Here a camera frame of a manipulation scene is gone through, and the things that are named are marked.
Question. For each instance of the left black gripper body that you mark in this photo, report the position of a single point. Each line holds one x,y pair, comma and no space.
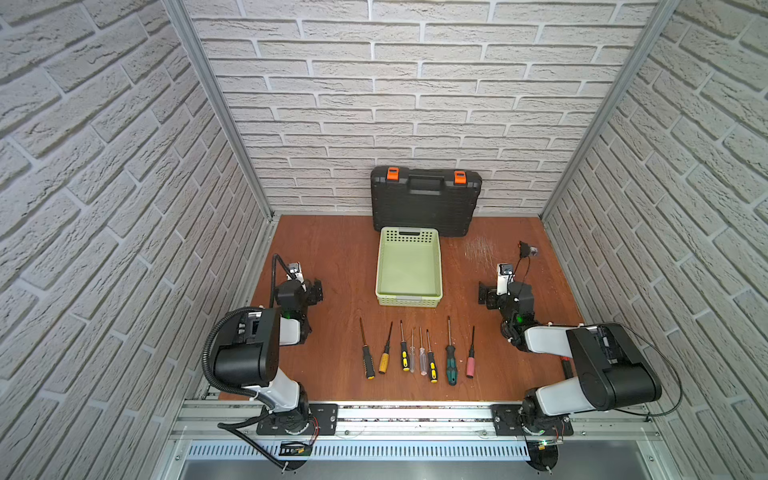
315,291

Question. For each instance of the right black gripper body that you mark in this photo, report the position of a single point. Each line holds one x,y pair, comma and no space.
487,294

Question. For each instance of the pink handle screwdriver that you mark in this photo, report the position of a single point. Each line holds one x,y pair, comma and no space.
471,361

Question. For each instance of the green black handle screwdriver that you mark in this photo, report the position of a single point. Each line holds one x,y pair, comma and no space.
451,364

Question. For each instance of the black yellow screwdriver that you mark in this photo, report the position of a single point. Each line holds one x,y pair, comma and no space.
404,357
431,363

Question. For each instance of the orange handle screwdriver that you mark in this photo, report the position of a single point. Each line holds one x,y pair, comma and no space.
385,356

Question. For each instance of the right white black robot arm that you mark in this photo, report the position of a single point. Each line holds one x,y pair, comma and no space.
610,371

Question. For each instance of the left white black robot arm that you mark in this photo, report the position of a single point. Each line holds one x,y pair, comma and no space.
241,353

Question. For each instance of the light green plastic bin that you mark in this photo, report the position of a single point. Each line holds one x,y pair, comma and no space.
409,269

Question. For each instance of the black plastic tool case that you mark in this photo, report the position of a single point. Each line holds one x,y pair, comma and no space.
440,199

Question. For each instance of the clear red handle screwdriver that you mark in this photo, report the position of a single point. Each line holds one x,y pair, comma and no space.
422,355

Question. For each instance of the clear handle small screwdriver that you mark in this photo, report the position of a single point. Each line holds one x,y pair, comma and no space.
411,355

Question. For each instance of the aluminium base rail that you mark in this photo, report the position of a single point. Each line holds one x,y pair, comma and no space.
390,420

